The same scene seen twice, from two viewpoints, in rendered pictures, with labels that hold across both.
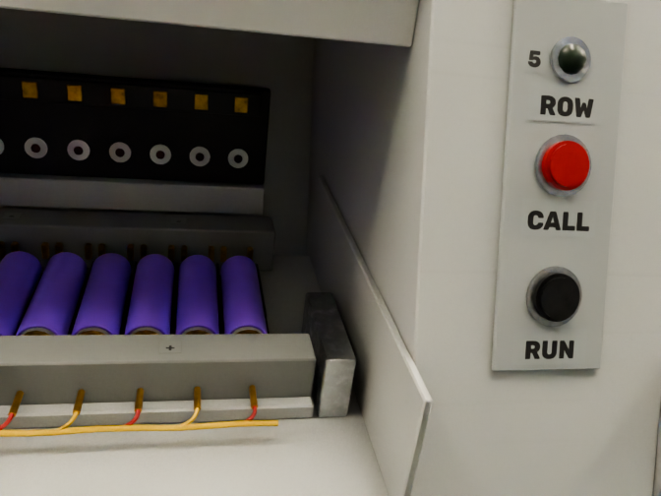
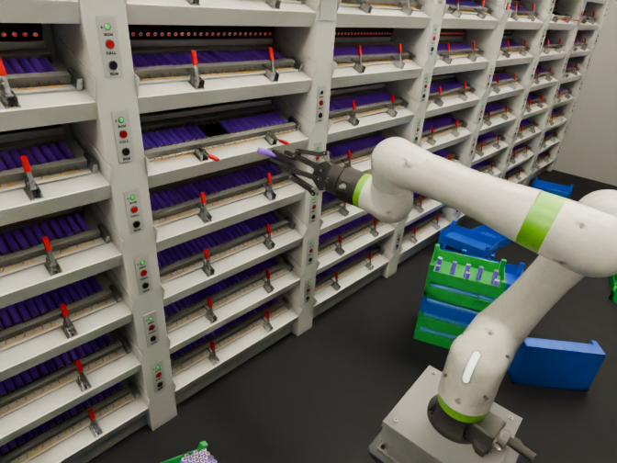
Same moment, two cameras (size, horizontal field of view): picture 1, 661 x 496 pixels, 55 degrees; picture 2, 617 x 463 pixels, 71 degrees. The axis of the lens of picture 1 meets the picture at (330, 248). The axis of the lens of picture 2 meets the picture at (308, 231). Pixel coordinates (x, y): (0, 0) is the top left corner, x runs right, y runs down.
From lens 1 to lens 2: 134 cm
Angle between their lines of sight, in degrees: 41
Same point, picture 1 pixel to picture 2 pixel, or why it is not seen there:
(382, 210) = (302, 107)
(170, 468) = (288, 137)
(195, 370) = (286, 127)
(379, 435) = (304, 131)
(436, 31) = (312, 92)
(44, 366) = (275, 129)
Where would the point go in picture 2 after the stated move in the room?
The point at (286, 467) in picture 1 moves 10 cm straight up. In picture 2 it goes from (297, 135) to (298, 107)
